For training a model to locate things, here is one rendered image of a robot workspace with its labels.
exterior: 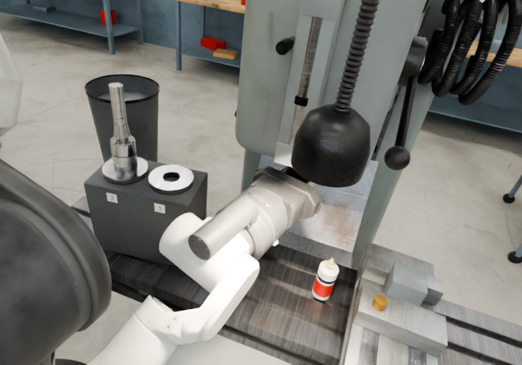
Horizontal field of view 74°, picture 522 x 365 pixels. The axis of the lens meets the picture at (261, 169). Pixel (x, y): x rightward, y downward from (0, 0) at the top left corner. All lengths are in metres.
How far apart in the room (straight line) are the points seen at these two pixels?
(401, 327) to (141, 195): 0.53
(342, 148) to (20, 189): 0.23
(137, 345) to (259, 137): 0.29
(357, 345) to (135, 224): 0.48
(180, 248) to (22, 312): 0.27
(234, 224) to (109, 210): 0.41
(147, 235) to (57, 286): 0.59
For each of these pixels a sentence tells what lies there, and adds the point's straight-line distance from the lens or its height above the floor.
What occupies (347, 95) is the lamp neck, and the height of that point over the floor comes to 1.48.
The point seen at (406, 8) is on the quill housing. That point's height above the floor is 1.54.
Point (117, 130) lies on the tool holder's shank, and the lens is 0.71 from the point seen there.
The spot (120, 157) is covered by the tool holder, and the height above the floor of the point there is 1.19.
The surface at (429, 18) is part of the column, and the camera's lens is 0.88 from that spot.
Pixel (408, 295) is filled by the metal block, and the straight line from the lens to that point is 0.72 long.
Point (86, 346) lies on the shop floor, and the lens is 1.88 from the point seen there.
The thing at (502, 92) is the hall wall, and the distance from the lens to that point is 5.10.
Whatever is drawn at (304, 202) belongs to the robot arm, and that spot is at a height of 1.25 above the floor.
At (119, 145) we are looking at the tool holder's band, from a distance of 0.72.
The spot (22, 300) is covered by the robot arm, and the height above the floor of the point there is 1.43.
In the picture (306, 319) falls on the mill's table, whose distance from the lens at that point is 0.78.
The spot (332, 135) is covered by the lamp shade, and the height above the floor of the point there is 1.45.
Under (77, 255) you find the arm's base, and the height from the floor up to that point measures 1.44.
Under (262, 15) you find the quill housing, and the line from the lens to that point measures 0.44.
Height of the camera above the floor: 1.58
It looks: 34 degrees down
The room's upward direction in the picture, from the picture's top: 8 degrees clockwise
